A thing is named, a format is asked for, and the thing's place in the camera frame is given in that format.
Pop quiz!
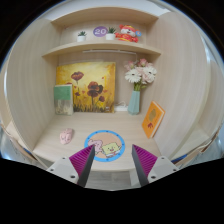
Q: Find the red lucky doll figurine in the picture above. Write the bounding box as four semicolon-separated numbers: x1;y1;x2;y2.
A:
115;25;142;43

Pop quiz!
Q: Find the pink computer mouse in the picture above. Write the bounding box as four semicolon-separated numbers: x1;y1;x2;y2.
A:
60;128;73;145

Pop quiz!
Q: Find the poppy flower painting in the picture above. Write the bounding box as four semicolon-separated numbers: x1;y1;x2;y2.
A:
56;62;116;113

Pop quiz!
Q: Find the white power adapter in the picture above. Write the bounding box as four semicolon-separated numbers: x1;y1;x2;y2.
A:
114;101;128;112

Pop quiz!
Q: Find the teal vase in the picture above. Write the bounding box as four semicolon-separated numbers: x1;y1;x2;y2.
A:
128;91;140;115

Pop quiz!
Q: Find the wooden desk hutch shelf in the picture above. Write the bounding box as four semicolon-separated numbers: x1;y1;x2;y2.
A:
4;7;210;165

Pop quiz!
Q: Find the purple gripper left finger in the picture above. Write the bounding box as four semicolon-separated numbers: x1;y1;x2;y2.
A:
47;145;95;187

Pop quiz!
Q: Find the right small potted plant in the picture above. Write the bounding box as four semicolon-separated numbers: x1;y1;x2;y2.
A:
106;27;116;40

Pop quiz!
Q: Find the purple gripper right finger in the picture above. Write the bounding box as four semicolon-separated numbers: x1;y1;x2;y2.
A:
132;145;178;186

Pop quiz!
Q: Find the small potted plant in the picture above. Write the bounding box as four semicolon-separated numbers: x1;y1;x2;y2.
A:
77;31;87;42
106;27;116;40

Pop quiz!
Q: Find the orange book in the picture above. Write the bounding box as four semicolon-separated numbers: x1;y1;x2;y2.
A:
142;101;165;138

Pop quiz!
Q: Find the pink and white flower bouquet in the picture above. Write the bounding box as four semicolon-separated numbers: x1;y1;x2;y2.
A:
125;58;157;91

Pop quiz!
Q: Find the purple round number sign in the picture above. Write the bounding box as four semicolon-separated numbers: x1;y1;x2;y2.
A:
93;26;108;37

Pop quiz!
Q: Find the round cartoon mouse pad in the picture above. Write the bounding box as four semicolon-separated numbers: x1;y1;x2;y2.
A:
84;130;125;162

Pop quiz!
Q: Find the green book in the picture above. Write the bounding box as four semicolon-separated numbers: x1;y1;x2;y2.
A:
54;84;73;115

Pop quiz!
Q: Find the left small potted plant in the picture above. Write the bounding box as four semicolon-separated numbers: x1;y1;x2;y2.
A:
77;31;87;42

